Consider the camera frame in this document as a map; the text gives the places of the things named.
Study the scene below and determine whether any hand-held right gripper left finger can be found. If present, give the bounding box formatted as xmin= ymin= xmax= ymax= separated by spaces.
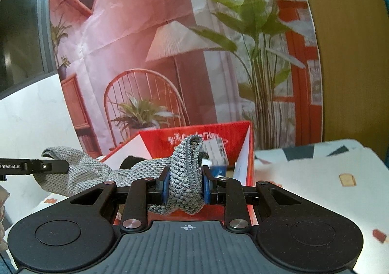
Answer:
xmin=69 ymin=166 xmax=171 ymax=234

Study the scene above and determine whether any dark window with grey frame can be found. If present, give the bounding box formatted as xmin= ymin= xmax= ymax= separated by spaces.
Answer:
xmin=0 ymin=0 xmax=58 ymax=98

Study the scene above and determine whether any black glove with white fingertips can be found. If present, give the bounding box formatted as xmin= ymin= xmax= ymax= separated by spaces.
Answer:
xmin=119 ymin=155 xmax=143 ymax=170

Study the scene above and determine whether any grey knitted cloth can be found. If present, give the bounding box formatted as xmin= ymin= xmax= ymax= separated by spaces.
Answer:
xmin=33 ymin=136 xmax=205 ymax=215

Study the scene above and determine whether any printed wall tapestry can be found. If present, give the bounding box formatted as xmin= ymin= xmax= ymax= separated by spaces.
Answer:
xmin=49 ymin=0 xmax=323 ymax=159

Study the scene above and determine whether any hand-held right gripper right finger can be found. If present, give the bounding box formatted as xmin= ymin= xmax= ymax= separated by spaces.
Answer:
xmin=201 ymin=167 xmax=302 ymax=232

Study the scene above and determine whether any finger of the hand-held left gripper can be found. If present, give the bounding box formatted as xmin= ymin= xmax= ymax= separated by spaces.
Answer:
xmin=32 ymin=159 xmax=70 ymax=175

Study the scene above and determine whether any red strawberry print cardboard box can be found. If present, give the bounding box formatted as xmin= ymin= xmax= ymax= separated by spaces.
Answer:
xmin=100 ymin=121 xmax=259 ymax=227

